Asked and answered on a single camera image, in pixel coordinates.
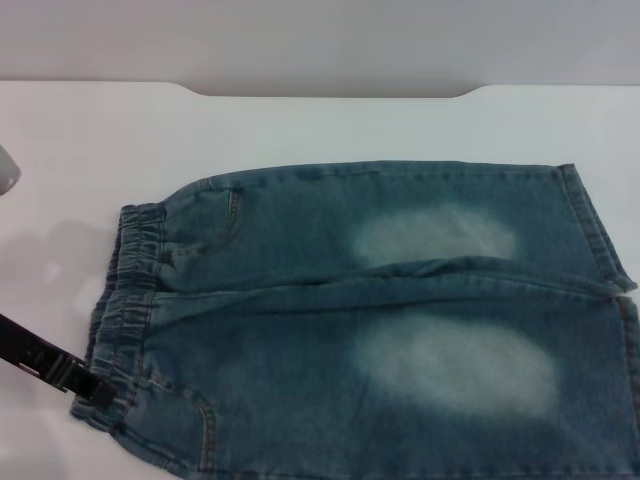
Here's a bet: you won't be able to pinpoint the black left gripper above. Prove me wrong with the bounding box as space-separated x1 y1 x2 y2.
0 313 119 409

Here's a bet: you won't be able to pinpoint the blue denim shorts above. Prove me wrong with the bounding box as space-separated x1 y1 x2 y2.
68 159 640 480

